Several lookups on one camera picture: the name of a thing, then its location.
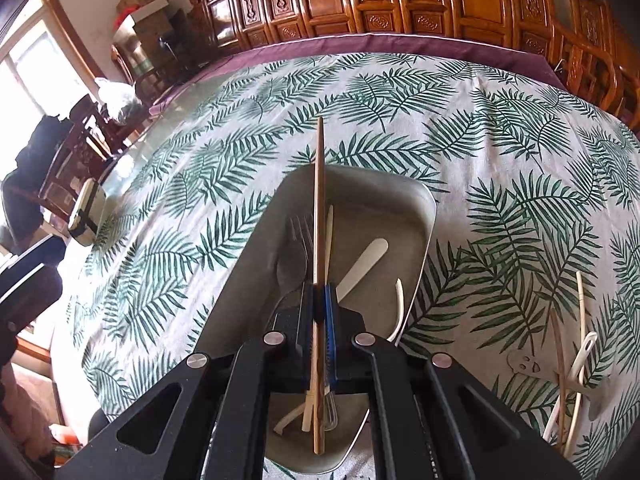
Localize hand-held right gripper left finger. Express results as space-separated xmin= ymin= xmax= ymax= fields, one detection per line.
xmin=52 ymin=282 xmax=318 ymax=480

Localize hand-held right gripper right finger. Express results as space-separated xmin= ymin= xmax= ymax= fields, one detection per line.
xmin=322 ymin=284 xmax=583 ymax=480

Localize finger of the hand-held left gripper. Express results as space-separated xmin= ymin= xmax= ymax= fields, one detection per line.
xmin=0 ymin=264 xmax=64 ymax=311
xmin=0 ymin=237 xmax=67 ymax=281

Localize silver metal fork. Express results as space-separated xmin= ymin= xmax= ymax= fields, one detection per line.
xmin=276 ymin=215 xmax=313 ymax=313

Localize cream knife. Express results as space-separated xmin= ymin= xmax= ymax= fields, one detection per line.
xmin=336 ymin=238 xmax=389 ymax=306

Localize silver metal utensil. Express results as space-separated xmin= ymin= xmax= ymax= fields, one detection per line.
xmin=322 ymin=392 xmax=342 ymax=432

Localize cream curved utensil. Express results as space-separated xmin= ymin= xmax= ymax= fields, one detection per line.
xmin=274 ymin=404 xmax=303 ymax=436

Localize wooden chopstick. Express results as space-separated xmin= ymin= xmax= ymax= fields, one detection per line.
xmin=547 ymin=305 xmax=569 ymax=441
xmin=311 ymin=116 xmax=327 ymax=456

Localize grey rectangular container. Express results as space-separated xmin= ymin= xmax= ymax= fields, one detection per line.
xmin=197 ymin=162 xmax=438 ymax=476

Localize small white spoon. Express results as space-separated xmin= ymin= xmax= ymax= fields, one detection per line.
xmin=542 ymin=331 xmax=598 ymax=442

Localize black clothing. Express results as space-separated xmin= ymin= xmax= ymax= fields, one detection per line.
xmin=0 ymin=115 xmax=73 ymax=256

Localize dark wooden dining chair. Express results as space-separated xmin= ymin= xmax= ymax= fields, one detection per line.
xmin=37 ymin=105 xmax=151 ymax=221

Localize white plastic bag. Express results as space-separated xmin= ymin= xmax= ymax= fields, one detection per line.
xmin=95 ymin=77 xmax=139 ymax=126

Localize wooden framed window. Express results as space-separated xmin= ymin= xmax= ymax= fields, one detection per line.
xmin=0 ymin=0 xmax=108 ymax=181

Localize leaf print tablecloth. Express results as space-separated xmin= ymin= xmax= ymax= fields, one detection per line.
xmin=50 ymin=52 xmax=640 ymax=480

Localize dark stacked cartons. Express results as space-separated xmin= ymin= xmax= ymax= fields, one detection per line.
xmin=132 ymin=12 xmax=196 ymax=72

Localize white cardboard box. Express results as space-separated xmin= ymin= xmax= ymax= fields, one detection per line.
xmin=132 ymin=0 xmax=173 ymax=24

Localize purple sofa cushion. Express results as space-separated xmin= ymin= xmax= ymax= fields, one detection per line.
xmin=150 ymin=32 xmax=566 ymax=106

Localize carved wooden armchair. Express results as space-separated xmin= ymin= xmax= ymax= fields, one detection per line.
xmin=552 ymin=0 xmax=640 ymax=131

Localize lunch box with black strap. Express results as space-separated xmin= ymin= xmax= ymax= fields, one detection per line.
xmin=67 ymin=177 xmax=106 ymax=247

